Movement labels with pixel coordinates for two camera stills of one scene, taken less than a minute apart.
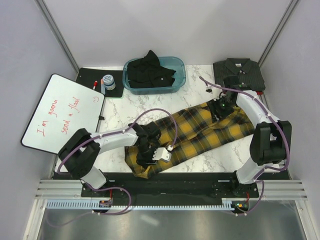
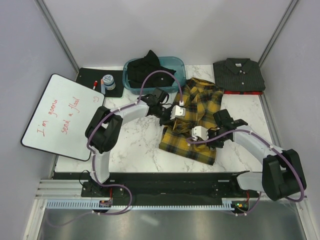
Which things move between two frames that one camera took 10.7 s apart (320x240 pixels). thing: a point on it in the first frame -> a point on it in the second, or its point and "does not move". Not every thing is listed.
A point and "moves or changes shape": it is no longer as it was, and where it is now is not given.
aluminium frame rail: (293, 189) does not move
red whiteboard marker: (95, 84) does not move
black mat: (87, 77) does not move
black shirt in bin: (147, 72) does not move
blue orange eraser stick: (102, 86) does not move
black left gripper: (146, 161) -> (167, 122)
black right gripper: (212, 105) -> (211, 144)
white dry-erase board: (64, 107) does not move
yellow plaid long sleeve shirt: (194, 131) moves or changes shape
